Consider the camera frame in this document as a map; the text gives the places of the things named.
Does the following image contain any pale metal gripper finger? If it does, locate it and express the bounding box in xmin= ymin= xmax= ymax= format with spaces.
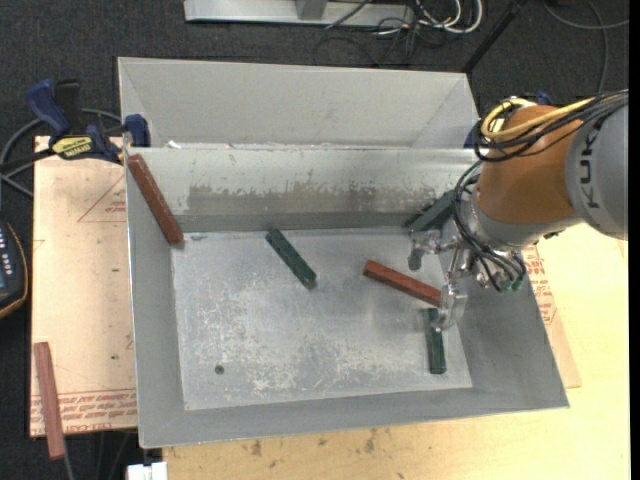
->
xmin=430 ymin=282 xmax=470 ymax=334
xmin=407 ymin=231 xmax=444 ymax=272

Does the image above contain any dark green flat block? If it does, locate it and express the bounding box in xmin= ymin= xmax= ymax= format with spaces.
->
xmin=421 ymin=307 xmax=447 ymax=375
xmin=407 ymin=190 xmax=459 ymax=234
xmin=264 ymin=228 xmax=319 ymax=290

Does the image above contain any red-brown flat block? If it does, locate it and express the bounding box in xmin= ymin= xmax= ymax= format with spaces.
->
xmin=32 ymin=341 xmax=67 ymax=462
xmin=362 ymin=260 xmax=444 ymax=307
xmin=127 ymin=153 xmax=185 ymax=245

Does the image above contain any grey metal bin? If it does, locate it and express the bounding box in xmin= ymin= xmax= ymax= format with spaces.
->
xmin=117 ymin=56 xmax=571 ymax=450

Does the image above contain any brown cardboard board, red print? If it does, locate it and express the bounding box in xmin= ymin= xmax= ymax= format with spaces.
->
xmin=29 ymin=135 xmax=584 ymax=438

